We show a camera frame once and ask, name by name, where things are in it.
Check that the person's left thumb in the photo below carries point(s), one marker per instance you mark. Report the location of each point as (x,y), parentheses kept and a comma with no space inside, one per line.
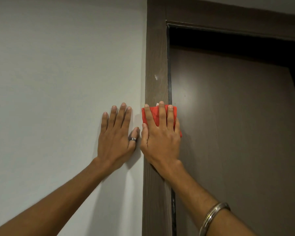
(133,137)

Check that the person's right forearm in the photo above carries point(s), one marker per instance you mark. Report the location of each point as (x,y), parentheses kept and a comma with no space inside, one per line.
(201,206)

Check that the silver metal bangle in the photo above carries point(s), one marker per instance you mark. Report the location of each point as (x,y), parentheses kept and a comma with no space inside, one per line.
(211,216)

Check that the person's right little finger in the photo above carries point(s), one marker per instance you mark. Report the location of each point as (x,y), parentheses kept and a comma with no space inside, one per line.
(177,125)

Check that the person's left hand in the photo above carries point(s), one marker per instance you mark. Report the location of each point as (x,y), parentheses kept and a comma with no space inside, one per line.
(114,144)

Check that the person's right thumb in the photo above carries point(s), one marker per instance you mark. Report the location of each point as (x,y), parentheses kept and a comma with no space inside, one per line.
(144,135)

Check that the person's left little finger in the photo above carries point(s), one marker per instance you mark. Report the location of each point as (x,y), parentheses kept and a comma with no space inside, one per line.
(104,122)

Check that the person's right middle finger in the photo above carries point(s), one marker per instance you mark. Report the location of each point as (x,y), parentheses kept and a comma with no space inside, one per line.
(162,114)

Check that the brown wooden door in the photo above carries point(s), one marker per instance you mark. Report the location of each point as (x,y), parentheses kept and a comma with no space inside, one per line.
(236,144)

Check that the person's left forearm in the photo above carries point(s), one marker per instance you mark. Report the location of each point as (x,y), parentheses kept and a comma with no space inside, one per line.
(54,206)

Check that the person's left middle finger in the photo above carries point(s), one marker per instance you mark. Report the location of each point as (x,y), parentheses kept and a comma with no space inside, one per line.
(119,114)

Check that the brown wooden door frame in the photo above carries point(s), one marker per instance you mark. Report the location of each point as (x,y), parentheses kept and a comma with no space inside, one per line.
(156,58)

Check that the red cleaning cloth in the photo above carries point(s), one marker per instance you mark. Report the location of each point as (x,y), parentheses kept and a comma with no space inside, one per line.
(154,115)

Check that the person's right hand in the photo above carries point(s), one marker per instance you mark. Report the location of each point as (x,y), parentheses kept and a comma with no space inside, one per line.
(161,146)

